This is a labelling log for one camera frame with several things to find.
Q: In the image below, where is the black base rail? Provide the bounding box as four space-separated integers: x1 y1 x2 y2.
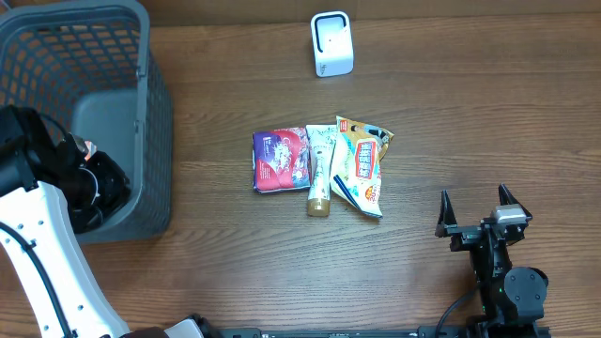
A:
133 325 551 338

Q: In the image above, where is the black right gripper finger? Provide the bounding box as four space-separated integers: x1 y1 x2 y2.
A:
435 190 457 238
498 183 532 219

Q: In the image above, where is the grey plastic basket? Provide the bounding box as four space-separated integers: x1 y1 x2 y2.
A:
1 1 173 243

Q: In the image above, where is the red purple pouch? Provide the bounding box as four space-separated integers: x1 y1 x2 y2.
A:
253 127 310 193

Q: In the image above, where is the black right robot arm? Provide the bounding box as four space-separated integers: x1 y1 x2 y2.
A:
433 184 550 338

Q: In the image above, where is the white tube gold cap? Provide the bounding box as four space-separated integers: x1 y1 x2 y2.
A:
306 125 337 217

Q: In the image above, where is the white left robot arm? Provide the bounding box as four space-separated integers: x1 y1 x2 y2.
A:
1 105 205 338

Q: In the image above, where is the white barcode scanner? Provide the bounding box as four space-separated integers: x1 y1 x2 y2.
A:
310 10 354 78

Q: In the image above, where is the small orange juice carton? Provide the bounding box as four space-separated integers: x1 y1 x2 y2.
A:
73 135 98 161

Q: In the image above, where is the yellow snack bag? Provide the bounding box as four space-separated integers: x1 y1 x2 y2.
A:
331 116 394 219

